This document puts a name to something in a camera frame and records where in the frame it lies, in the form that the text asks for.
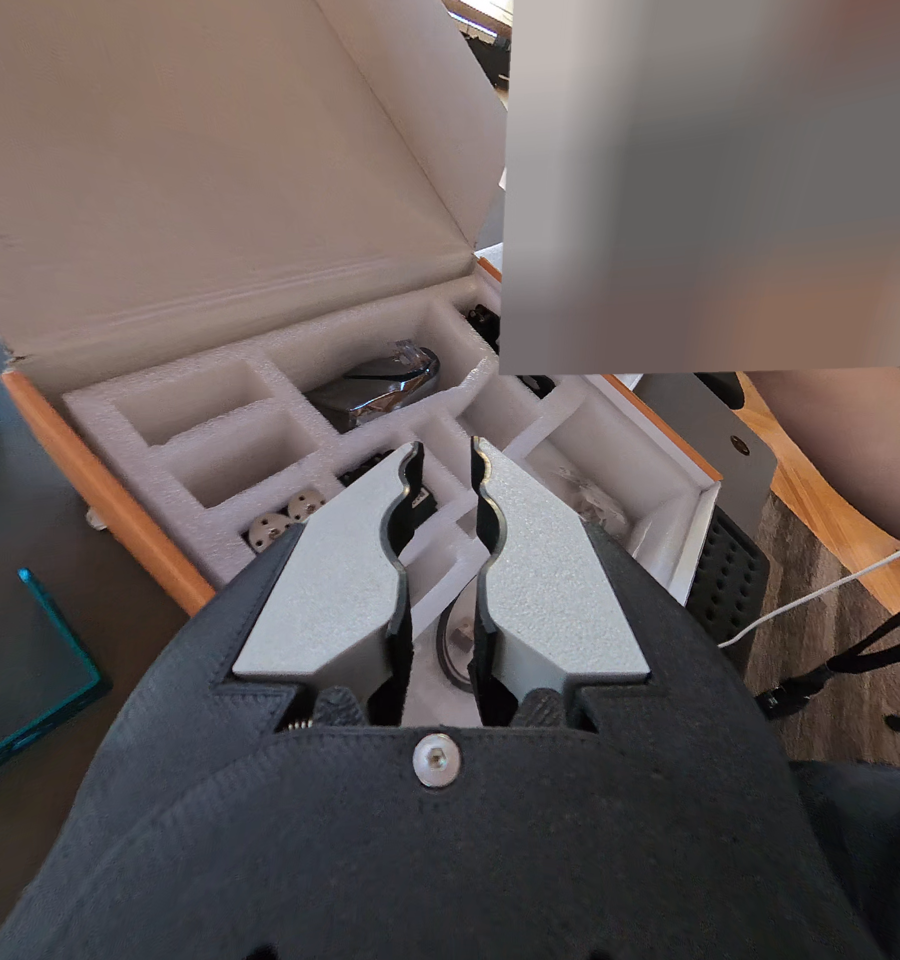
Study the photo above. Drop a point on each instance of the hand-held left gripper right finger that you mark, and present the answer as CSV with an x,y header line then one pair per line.
x,y
562,600

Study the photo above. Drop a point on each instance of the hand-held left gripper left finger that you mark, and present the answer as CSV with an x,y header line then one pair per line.
x,y
330,600

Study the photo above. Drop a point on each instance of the black servo with white horn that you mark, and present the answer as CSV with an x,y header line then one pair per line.
x,y
270,526
305,507

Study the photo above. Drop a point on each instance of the silver antistatic bag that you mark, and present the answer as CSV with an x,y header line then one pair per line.
x,y
375,397

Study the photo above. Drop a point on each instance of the white foam box insert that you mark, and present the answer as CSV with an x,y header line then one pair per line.
x,y
300,349

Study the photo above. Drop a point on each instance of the orange cardboard kit box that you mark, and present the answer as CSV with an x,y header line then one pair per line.
x,y
195,187

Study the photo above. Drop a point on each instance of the person's right forearm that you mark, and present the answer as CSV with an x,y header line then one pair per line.
x,y
854,450

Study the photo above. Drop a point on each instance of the clear bag of small parts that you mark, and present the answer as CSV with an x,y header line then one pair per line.
x,y
592,499

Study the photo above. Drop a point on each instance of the black labelled servo motor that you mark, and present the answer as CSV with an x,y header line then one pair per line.
x,y
422,501
363,466

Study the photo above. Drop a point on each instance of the black perforated panel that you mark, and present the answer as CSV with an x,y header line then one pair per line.
x,y
727,585

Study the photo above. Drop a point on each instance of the grey metal panel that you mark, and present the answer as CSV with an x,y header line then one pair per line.
x,y
719,465

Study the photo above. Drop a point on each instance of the black plastic part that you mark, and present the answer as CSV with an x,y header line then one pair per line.
x,y
486,319
540,386

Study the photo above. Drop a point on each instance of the person's dark trousers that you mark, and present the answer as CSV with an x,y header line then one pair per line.
x,y
877,847

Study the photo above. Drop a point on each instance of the large blue metal bracket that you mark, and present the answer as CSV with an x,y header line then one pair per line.
x,y
22,675

